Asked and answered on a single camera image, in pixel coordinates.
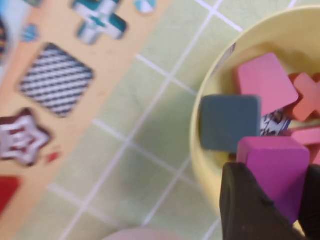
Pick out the pink trapezoid piece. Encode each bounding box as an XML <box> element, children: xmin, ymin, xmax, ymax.
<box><xmin>234</xmin><ymin>52</ymin><xmax>300</xmax><ymax>117</ymax></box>

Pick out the orange cross sign piece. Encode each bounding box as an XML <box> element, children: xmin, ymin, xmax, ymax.
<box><xmin>286</xmin><ymin>72</ymin><xmax>320</xmax><ymax>123</ymax></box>

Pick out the red triangle shape piece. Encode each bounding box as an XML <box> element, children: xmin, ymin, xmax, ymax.
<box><xmin>0</xmin><ymin>176</ymin><xmax>22</xmax><ymax>216</ymax></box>

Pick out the colourful wooden puzzle board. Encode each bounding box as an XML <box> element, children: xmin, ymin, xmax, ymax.
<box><xmin>0</xmin><ymin>0</ymin><xmax>176</xmax><ymax>226</ymax></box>

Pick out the yellow plastic bowl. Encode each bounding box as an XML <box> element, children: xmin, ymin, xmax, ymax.
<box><xmin>189</xmin><ymin>5</ymin><xmax>320</xmax><ymax>226</ymax></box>

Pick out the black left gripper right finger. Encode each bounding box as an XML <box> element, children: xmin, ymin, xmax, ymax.
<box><xmin>298</xmin><ymin>163</ymin><xmax>320</xmax><ymax>240</ymax></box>

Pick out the magenta rectangle shape piece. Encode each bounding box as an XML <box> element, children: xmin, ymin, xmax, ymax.
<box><xmin>236</xmin><ymin>136</ymin><xmax>311</xmax><ymax>225</ymax></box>

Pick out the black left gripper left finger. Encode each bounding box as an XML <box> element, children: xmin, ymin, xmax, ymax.
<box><xmin>219</xmin><ymin>161</ymin><xmax>308</xmax><ymax>240</ymax></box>

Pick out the pink greater-than sign piece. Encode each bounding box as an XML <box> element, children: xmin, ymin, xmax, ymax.
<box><xmin>289</xmin><ymin>126</ymin><xmax>320</xmax><ymax>166</ymax></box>

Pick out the green white checked tablecloth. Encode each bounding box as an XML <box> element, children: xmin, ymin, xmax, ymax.
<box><xmin>0</xmin><ymin>0</ymin><xmax>320</xmax><ymax>240</ymax></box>

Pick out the dark grey square piece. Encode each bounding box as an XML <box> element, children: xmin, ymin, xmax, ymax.
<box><xmin>199</xmin><ymin>94</ymin><xmax>262</xmax><ymax>153</ymax></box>

